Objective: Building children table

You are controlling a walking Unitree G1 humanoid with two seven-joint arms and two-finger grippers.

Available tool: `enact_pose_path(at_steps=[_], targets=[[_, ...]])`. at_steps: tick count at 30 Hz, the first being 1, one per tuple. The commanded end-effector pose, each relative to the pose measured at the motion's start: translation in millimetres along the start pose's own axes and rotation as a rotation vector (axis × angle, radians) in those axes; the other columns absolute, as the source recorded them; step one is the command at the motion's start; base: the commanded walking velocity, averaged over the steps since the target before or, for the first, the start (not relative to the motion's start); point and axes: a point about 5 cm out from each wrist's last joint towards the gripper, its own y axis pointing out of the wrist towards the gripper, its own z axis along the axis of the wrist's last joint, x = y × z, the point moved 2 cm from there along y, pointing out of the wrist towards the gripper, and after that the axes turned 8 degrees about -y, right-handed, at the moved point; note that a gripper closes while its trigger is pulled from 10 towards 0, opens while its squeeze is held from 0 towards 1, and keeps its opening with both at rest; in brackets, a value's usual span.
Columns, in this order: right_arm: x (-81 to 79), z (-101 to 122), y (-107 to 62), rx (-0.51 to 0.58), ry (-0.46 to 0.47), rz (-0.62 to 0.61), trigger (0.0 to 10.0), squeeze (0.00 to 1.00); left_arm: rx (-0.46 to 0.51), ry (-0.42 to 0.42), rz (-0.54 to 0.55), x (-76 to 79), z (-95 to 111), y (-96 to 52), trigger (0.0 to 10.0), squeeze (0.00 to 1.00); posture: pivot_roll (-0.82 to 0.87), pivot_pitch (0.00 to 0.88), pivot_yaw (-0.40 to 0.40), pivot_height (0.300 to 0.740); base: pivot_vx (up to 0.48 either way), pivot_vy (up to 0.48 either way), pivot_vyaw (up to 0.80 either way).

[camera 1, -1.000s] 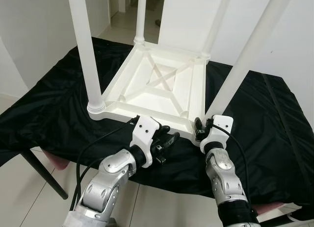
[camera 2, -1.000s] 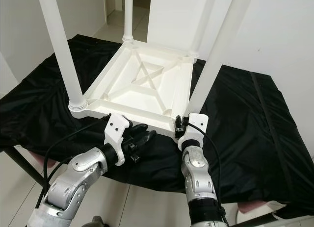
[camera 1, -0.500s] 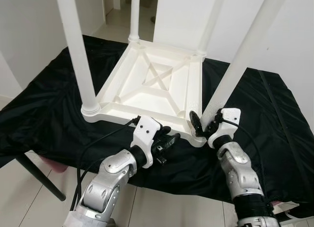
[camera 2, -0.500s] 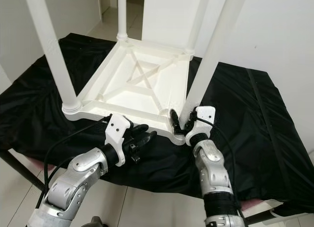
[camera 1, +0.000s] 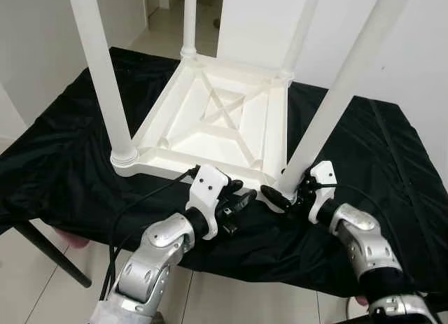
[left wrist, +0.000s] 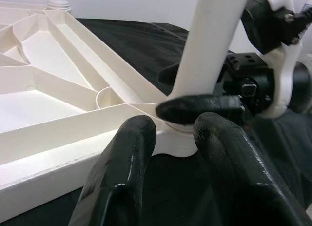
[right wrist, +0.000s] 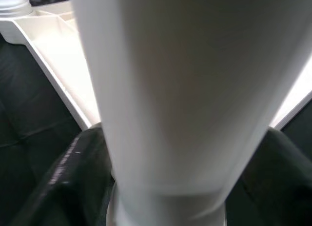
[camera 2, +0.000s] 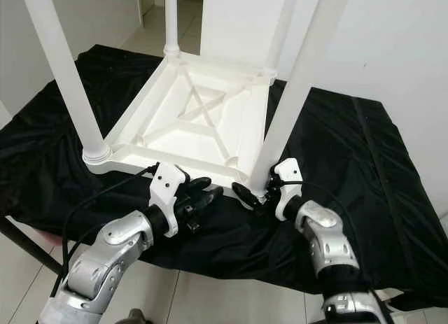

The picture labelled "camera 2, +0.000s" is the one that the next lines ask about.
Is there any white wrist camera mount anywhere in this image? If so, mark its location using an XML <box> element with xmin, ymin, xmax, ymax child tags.
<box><xmin>149</xmin><ymin>162</ymin><xmax>193</xmax><ymax>235</ymax></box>
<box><xmin>273</xmin><ymin>157</ymin><xmax>304</xmax><ymax>221</ymax></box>

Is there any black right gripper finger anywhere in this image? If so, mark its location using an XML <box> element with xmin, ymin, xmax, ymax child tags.
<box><xmin>231</xmin><ymin>182</ymin><xmax>263</xmax><ymax>209</ymax></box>

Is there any grey left robot foot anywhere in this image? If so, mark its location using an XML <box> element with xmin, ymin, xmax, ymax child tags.
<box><xmin>126</xmin><ymin>309</ymin><xmax>148</xmax><ymax>324</ymax></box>

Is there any black table cloth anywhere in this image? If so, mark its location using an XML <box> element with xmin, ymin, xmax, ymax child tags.
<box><xmin>0</xmin><ymin>43</ymin><xmax>448</xmax><ymax>311</ymax></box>

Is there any white plastic table leg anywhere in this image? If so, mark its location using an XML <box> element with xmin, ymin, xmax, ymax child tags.
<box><xmin>162</xmin><ymin>0</ymin><xmax>181</xmax><ymax>55</ymax></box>
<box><xmin>248</xmin><ymin>0</ymin><xmax>352</xmax><ymax>195</ymax></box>
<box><xmin>18</xmin><ymin>0</ymin><xmax>114</xmax><ymax>164</ymax></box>
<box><xmin>262</xmin><ymin>0</ymin><xmax>302</xmax><ymax>78</ymax></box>

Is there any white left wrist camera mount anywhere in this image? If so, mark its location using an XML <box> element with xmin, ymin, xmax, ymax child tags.
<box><xmin>149</xmin><ymin>162</ymin><xmax>193</xmax><ymax>235</ymax></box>

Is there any pink table with black legs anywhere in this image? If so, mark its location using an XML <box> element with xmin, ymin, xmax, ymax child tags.
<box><xmin>0</xmin><ymin>216</ymin><xmax>64</xmax><ymax>276</ymax></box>

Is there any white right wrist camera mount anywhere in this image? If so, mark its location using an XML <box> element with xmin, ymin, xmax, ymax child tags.
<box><xmin>273</xmin><ymin>157</ymin><xmax>304</xmax><ymax>221</ymax></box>

